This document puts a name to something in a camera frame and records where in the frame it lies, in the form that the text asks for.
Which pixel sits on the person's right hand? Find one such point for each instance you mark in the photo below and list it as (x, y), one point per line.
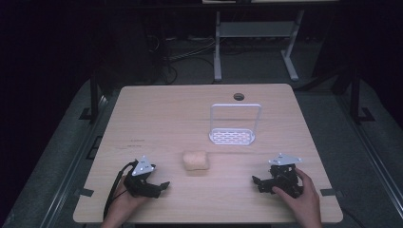
(301, 201)

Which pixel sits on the black metal stand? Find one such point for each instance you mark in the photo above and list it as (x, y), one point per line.
(94, 98)
(357, 98)

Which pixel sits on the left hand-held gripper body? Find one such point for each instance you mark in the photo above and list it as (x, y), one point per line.
(142, 167)

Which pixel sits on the person's left hand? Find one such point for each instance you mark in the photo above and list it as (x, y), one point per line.
(124, 202)

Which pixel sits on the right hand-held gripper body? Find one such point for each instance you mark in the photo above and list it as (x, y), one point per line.
(285, 177)

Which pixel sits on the grey metal desk frame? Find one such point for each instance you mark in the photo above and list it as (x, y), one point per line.
(253, 30)

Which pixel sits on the beige sponge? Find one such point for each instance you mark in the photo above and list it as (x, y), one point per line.
(195, 160)

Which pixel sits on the grey tape strip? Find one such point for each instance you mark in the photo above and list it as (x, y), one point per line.
(329, 192)
(84, 192)

